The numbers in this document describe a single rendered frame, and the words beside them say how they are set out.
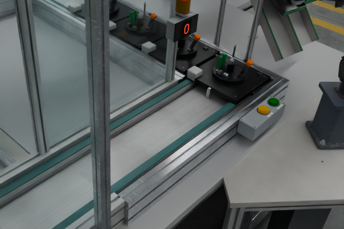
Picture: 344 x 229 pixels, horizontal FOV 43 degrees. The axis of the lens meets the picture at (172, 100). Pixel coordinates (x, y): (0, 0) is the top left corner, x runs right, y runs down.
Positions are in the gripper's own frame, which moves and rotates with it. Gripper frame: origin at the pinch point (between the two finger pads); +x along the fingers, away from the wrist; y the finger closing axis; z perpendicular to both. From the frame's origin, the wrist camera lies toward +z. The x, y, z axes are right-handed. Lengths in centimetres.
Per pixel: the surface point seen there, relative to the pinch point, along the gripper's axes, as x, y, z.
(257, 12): 14.0, 9.3, -9.7
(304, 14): 16.3, -21.3, -14.3
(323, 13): 187, -246, -64
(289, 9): 5.2, 0.2, -8.5
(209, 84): 9, 37, -34
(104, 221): -33, 99, -44
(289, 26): 11.5, -7.2, -17.4
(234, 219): -26, 52, -67
